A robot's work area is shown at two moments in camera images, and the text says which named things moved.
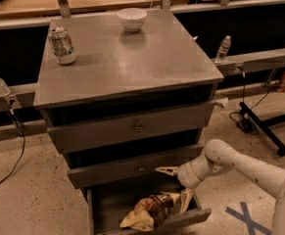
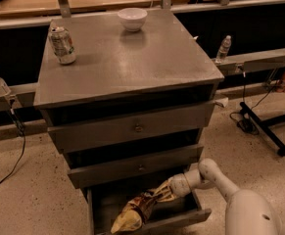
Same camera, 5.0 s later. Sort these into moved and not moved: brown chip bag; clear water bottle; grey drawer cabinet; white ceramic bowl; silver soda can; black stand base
Moved: brown chip bag
Not moved: silver soda can; white ceramic bowl; black stand base; clear water bottle; grey drawer cabinet
